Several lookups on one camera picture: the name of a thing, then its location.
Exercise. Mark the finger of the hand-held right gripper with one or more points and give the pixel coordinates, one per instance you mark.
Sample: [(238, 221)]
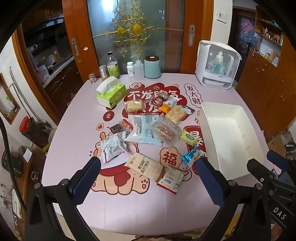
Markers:
[(259, 169), (276, 158)]

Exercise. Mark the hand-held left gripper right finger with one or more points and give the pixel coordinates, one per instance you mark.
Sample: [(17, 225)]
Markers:
[(209, 180)]

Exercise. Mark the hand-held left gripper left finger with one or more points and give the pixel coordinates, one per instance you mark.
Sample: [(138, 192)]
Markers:
[(86, 176)]

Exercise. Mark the blue white candy packet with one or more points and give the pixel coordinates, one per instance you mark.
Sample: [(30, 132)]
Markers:
[(192, 157)]

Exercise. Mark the white red-edged snack packet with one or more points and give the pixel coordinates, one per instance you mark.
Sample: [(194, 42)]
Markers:
[(172, 179)]

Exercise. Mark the white grey snack packet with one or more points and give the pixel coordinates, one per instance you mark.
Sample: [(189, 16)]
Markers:
[(113, 148)]

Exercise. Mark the yellow green snack packet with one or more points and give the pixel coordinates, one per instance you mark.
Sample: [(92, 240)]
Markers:
[(189, 138)]

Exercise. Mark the white plastic bin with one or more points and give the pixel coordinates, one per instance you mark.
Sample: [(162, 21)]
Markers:
[(222, 129)]

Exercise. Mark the dark snack packet red strip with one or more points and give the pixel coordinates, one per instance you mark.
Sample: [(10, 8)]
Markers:
[(118, 128)]

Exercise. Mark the beige cracker packet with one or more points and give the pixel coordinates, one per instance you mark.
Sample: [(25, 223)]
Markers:
[(144, 165)]

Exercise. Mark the clear packet of brown biscuits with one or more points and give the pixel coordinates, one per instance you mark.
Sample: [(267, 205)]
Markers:
[(165, 133)]

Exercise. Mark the light blue snack packet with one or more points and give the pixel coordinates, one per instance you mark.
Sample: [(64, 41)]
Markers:
[(143, 132)]

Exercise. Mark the clear packet of white crackers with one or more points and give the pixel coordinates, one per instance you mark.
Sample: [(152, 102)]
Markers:
[(175, 114)]

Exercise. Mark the clear packet of yellow cakes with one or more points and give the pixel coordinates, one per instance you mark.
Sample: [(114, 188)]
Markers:
[(134, 106)]

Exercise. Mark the orange snack packet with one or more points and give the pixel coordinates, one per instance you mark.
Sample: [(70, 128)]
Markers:
[(164, 108)]

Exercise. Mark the red round snack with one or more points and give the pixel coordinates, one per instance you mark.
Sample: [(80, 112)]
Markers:
[(158, 101)]

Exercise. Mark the cardboard box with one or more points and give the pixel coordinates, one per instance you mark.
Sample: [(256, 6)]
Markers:
[(276, 144)]

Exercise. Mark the red-lidded jar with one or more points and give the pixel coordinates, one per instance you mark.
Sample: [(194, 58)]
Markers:
[(30, 132)]

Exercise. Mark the wooden cabinet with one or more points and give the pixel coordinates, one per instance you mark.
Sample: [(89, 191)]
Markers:
[(261, 88)]

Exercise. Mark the green tissue box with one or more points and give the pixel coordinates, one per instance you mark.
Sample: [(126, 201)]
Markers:
[(113, 95)]

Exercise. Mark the small glass jar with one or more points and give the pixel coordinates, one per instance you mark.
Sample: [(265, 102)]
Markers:
[(92, 78)]

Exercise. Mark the metal can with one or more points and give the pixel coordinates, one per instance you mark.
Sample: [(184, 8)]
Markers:
[(104, 73)]

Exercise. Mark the white bottle teal label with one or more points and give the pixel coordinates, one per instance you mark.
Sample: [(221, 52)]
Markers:
[(218, 63)]

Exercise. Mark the glass bottle green label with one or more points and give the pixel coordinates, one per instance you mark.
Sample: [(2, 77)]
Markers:
[(112, 67)]

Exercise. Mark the white pill bottle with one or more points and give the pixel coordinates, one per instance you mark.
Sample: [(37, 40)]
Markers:
[(130, 69)]

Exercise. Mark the white squeeze bottle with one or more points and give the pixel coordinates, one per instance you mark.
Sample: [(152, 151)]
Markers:
[(140, 70)]

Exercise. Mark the white countertop storage cabinet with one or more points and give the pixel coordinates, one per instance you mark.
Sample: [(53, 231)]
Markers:
[(203, 60)]

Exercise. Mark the teal canister brown lid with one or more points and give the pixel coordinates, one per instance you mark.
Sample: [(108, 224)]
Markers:
[(152, 68)]

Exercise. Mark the wooden framed glass door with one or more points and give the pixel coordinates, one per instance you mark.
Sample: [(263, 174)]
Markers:
[(78, 23)]

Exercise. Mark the gold door ornament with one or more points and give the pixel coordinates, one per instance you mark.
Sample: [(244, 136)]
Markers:
[(136, 29)]

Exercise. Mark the wooden picture frame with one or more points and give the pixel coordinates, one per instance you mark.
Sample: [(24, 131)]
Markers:
[(12, 109)]

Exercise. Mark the white wall switch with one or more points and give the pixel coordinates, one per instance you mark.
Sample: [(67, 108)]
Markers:
[(222, 16)]

